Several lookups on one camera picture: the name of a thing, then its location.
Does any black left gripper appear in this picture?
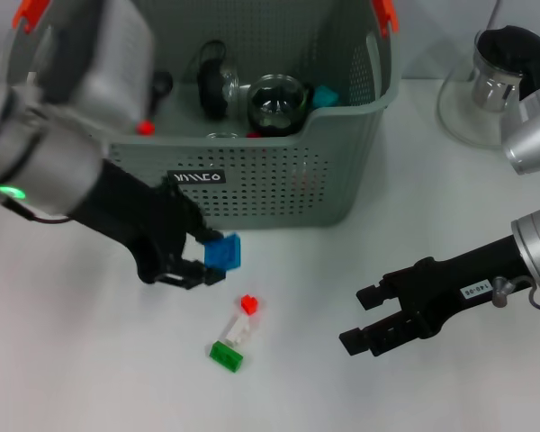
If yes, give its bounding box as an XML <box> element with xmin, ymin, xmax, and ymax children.
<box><xmin>69</xmin><ymin>159</ymin><xmax>229</xmax><ymax>291</ymax></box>

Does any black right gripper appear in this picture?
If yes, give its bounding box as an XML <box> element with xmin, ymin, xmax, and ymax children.
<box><xmin>338</xmin><ymin>232</ymin><xmax>528</xmax><ymax>358</ymax></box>

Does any blue square toy brick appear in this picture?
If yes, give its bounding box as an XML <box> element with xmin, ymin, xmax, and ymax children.
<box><xmin>202</xmin><ymin>232</ymin><xmax>244</xmax><ymax>275</ymax></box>

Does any white toy brick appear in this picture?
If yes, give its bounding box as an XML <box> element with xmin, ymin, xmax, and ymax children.
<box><xmin>218</xmin><ymin>314</ymin><xmax>254</xmax><ymax>347</ymax></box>

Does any thick green toy brick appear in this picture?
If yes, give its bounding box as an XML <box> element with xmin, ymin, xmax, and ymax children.
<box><xmin>208</xmin><ymin>340</ymin><xmax>245</xmax><ymax>374</ymax></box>

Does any cyan square toy brick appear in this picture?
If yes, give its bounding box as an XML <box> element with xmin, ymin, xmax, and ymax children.
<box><xmin>311</xmin><ymin>85</ymin><xmax>342</xmax><ymax>110</ymax></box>

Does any grey perforated plastic storage basket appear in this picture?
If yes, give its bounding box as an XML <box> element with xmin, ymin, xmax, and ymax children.
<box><xmin>0</xmin><ymin>0</ymin><xmax>404</xmax><ymax>230</ymax></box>

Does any black clay teapot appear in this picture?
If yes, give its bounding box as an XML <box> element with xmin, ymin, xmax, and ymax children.
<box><xmin>150</xmin><ymin>70</ymin><xmax>175</xmax><ymax>116</ymax></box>

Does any left gripper cable with plug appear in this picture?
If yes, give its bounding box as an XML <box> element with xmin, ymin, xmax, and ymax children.
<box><xmin>0</xmin><ymin>193</ymin><xmax>73</xmax><ymax>225</ymax></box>

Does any glass carafe with black handle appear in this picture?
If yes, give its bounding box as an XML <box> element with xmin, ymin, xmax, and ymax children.
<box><xmin>436</xmin><ymin>25</ymin><xmax>540</xmax><ymax>150</ymax></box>

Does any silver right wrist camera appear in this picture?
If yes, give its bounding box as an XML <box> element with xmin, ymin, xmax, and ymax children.
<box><xmin>500</xmin><ymin>82</ymin><xmax>540</xmax><ymax>177</ymax></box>

